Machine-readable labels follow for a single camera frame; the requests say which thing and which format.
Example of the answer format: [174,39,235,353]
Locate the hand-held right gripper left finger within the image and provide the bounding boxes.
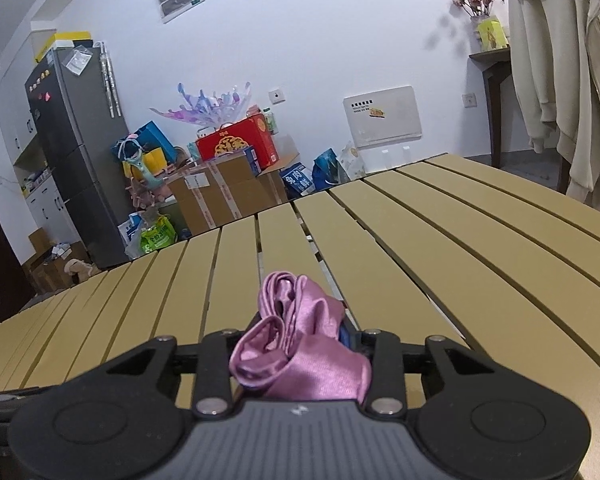
[107,330,246,418]

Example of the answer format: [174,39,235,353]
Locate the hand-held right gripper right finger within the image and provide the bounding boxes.
[340,329,495,418]

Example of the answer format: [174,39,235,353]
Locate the purple satin scrunchie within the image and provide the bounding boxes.
[228,271,373,403]

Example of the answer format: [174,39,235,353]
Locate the tan slatted folding table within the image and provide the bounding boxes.
[0,152,600,480]

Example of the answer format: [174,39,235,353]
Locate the green plastic bag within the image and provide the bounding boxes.
[139,214,177,256]

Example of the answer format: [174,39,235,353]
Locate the dark green box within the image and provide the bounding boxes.
[157,200,191,237]

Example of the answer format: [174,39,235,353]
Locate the blue and white bag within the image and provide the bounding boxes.
[119,211,148,246]

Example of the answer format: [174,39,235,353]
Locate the blue white pet food bag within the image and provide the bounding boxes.
[279,161,316,199]

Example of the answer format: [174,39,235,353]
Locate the large taped cardboard box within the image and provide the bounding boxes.
[166,152,266,236]

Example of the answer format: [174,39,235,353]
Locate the small open cardboard box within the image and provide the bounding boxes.
[257,152,301,206]

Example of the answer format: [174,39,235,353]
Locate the dark blue bag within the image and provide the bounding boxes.
[311,147,352,192]

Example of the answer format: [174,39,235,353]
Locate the brown plush toy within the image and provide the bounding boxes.
[64,258,101,283]

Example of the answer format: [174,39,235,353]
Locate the white printed bag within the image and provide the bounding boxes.
[336,140,368,182]

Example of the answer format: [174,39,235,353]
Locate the pink fabric toy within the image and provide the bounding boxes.
[129,177,173,211]

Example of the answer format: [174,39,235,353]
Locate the open cardboard floor box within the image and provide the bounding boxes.
[27,227,93,293]

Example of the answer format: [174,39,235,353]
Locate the teal plastic toy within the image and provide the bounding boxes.
[122,140,166,188]

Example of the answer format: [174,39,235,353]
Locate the yellow gift bag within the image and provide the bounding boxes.
[130,147,168,181]

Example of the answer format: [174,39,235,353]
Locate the red gift box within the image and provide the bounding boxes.
[196,112,280,171]

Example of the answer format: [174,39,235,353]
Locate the blue gift bag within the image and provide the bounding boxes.
[111,121,177,166]

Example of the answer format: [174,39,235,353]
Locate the dark brown door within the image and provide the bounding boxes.
[0,170,36,311]

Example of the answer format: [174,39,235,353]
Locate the grey refrigerator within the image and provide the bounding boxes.
[24,42,131,271]

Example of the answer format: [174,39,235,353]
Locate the iridescent umbrella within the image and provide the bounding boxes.
[150,80,255,128]

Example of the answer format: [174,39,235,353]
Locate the clear plastic tubes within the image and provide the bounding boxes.
[97,42,123,118]

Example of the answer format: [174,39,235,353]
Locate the dark wooden side table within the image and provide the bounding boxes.
[467,46,513,170]

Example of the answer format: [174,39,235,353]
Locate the yellow label vase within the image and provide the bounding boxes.
[472,15,511,52]

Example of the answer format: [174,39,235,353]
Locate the cream hooded jacket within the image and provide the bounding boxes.
[507,0,600,216]

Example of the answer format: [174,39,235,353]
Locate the yellow and white box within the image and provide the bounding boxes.
[30,30,95,63]

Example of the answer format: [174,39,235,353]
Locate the white wall panel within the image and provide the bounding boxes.
[342,85,425,150]

